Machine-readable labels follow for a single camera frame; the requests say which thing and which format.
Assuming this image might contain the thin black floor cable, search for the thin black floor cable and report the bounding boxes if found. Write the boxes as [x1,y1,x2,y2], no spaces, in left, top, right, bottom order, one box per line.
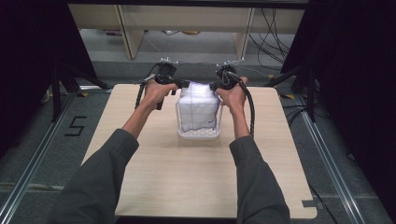
[307,183,340,224]

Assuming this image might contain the beige wooden desk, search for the beige wooden desk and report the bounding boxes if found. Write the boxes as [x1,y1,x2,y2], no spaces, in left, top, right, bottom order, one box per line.
[68,3,306,62]

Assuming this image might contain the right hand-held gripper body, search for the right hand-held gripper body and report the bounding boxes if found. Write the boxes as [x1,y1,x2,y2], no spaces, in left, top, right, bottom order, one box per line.
[215,59,246,91]

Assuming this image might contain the person's left hand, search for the person's left hand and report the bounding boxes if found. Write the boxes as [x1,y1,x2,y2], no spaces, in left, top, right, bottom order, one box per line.
[141,77,179,112]

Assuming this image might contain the black floor cables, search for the black floor cables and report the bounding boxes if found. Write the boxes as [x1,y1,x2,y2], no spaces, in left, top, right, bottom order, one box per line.
[281,104,310,126]

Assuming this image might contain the white cloth with purple edge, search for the white cloth with purple edge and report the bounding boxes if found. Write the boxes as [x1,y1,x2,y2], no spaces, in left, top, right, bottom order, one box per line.
[178,80,221,133]

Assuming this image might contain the bundle of black hanging cables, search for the bundle of black hanging cables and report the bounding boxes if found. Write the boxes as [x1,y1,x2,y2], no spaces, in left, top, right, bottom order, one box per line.
[247,7,296,69]

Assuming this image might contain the black metal stand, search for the black metal stand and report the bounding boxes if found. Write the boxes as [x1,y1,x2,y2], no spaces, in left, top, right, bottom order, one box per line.
[264,62,319,123]
[50,62,114,123]

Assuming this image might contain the hand-held gripper cable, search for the hand-held gripper cable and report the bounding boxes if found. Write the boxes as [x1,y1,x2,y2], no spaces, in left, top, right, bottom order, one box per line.
[222,70,257,138]
[134,63,163,110]

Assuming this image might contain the white plastic rack with handle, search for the white plastic rack with handle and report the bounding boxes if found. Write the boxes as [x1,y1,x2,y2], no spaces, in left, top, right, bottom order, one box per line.
[175,99,225,141]

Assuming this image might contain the person's right hand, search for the person's right hand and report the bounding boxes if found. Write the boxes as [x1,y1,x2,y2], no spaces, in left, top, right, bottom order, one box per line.
[215,77,250,115]

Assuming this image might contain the right hand-held gripper cable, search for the right hand-held gripper cable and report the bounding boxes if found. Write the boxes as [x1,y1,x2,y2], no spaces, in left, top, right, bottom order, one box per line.
[222,70,257,138]

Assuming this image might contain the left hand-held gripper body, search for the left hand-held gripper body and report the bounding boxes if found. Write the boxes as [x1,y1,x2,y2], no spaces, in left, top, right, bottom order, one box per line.
[154,57,183,88]

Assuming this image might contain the aluminium floor rail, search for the aluminium floor rail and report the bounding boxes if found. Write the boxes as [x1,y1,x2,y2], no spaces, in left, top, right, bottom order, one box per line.
[294,92,366,224]
[0,91,79,224]

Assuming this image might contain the left hand-held gripper cable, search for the left hand-held gripper cable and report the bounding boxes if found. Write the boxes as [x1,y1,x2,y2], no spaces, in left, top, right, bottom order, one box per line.
[134,63,163,110]

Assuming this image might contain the black curtain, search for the black curtain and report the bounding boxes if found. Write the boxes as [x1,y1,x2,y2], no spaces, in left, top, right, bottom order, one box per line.
[0,0,98,158]
[279,0,396,217]

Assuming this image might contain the white floor cable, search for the white floor cable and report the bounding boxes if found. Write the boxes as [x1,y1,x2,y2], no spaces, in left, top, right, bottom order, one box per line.
[239,64,276,79]

